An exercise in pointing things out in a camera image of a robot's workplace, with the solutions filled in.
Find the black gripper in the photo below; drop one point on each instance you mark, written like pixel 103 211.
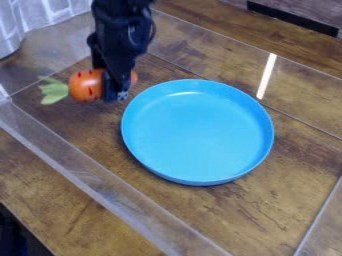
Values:
pixel 124 30

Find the orange toy carrot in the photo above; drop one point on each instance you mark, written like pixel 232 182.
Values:
pixel 84 87

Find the blue round tray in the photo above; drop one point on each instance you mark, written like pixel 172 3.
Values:
pixel 196 132

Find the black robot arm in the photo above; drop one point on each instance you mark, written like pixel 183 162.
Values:
pixel 124 30

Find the white patterned curtain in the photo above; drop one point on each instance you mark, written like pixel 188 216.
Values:
pixel 25 15

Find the clear acrylic barrier strip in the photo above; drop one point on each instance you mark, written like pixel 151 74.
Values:
pixel 163 229

